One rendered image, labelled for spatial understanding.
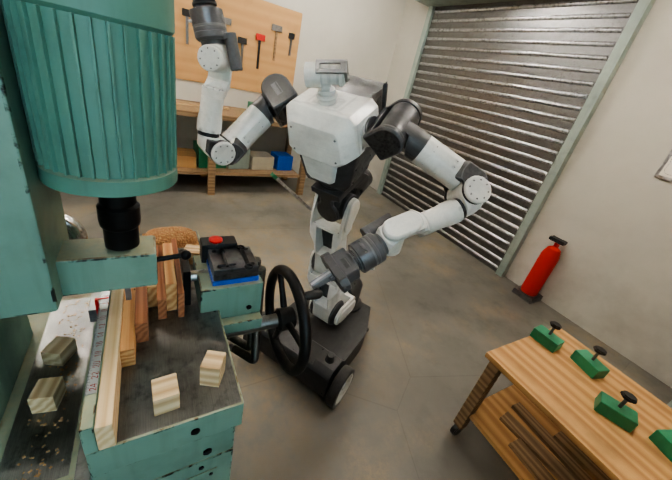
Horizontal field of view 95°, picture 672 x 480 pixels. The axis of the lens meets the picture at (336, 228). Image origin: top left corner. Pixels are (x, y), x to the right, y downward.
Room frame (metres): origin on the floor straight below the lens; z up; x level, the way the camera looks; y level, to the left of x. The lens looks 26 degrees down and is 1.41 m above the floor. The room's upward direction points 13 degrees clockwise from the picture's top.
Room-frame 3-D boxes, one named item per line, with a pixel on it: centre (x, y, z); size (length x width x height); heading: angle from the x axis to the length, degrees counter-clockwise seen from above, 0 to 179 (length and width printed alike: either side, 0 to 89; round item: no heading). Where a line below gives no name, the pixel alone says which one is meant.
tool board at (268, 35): (3.53, 1.73, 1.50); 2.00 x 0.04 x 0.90; 125
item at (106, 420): (0.47, 0.40, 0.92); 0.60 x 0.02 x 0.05; 34
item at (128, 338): (0.56, 0.44, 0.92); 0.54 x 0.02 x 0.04; 34
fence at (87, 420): (0.46, 0.42, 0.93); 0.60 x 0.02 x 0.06; 34
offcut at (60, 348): (0.39, 0.48, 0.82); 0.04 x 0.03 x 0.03; 8
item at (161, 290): (0.54, 0.36, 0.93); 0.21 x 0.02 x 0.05; 34
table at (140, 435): (0.54, 0.30, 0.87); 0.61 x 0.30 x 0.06; 34
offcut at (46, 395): (0.31, 0.42, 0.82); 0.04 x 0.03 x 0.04; 23
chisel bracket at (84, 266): (0.43, 0.38, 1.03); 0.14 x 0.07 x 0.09; 124
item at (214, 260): (0.59, 0.23, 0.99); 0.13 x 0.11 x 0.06; 34
